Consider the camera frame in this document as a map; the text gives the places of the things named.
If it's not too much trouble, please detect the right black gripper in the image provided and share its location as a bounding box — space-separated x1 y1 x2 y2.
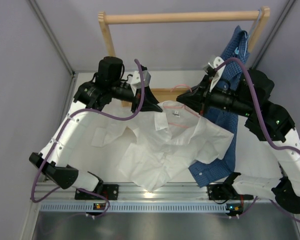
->
177 76 256 119

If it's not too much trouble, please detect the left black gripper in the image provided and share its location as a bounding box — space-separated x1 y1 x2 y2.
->
109 80 163 113

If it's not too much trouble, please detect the pink wire hanger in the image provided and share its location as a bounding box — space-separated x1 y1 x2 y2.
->
162 84 203 128

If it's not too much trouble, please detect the white shirt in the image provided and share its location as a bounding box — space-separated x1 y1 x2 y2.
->
91 101 234 192

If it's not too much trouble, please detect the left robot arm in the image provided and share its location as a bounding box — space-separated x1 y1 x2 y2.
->
29 56 163 203

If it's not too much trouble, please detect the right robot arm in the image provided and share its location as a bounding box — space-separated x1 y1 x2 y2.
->
176 70 300 214

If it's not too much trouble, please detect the blue checkered shirt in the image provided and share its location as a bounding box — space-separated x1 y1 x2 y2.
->
188 25 250 188

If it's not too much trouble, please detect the light blue hanger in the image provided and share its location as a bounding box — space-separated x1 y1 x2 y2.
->
232 8 262 57

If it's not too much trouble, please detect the wooden clothes rack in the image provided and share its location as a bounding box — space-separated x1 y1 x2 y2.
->
97 6 271 108

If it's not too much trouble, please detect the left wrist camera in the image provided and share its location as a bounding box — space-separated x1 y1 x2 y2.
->
130 65 151 95

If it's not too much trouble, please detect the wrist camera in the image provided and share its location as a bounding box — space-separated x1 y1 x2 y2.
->
203 55 226 92
130 65 151 95

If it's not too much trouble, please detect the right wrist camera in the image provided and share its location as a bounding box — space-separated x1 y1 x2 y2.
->
203 55 226 92

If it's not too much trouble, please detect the slotted metal rail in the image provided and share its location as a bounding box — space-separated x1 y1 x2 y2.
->
31 182 273 213

